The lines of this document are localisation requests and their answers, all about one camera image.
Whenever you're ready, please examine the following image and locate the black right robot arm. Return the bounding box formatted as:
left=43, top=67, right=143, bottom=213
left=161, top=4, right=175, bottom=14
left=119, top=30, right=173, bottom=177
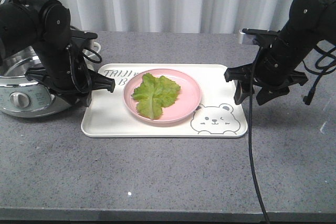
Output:
left=224, top=0, right=335, bottom=105

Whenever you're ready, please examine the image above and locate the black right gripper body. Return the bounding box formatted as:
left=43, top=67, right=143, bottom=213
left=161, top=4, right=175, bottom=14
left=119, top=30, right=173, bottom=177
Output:
left=251, top=61, right=308, bottom=95

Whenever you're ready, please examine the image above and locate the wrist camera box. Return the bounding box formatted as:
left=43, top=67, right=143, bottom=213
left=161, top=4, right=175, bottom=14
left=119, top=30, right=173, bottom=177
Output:
left=238, top=28, right=278, bottom=46
left=71, top=30, right=98, bottom=50

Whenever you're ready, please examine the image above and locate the green lettuce leaf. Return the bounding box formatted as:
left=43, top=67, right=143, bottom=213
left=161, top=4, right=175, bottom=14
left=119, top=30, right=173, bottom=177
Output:
left=132, top=73, right=181, bottom=120

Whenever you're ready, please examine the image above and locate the cream bear serving tray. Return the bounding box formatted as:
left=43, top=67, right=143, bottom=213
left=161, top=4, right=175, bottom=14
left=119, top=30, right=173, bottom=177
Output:
left=81, top=63, right=248, bottom=138

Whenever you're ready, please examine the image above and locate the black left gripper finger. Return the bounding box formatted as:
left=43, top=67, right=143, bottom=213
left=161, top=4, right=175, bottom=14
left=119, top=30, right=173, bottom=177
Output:
left=89, top=70, right=116, bottom=93
left=76, top=94, right=92, bottom=108

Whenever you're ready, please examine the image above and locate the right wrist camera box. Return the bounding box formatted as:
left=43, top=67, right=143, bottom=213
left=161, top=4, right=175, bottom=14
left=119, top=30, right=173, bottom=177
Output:
left=238, top=28, right=278, bottom=46

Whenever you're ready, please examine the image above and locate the pale green electric cooking pot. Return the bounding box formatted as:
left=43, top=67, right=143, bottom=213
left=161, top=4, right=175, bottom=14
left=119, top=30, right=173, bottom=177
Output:
left=1, top=47, right=102, bottom=118

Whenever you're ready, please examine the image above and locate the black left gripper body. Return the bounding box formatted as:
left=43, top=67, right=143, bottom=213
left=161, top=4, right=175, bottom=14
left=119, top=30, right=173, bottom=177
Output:
left=25, top=62, right=92, bottom=106

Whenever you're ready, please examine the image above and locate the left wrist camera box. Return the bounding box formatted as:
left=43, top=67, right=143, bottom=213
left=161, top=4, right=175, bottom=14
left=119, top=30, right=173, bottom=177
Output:
left=71, top=30, right=98, bottom=50

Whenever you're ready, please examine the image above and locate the black hanging cable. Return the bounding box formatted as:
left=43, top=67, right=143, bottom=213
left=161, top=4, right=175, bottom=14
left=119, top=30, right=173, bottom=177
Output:
left=246, top=45, right=271, bottom=224

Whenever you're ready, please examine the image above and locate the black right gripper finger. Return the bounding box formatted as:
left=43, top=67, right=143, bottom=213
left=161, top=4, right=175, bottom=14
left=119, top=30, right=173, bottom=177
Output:
left=224, top=63, right=253, bottom=82
left=233, top=81, right=291, bottom=106

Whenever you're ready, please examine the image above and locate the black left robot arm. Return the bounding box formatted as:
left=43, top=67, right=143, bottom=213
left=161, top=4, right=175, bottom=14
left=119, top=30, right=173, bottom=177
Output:
left=1, top=0, right=115, bottom=106

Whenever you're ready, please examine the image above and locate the pink round plate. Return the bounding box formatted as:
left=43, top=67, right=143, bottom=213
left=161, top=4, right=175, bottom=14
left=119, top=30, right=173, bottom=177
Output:
left=123, top=68, right=202, bottom=125

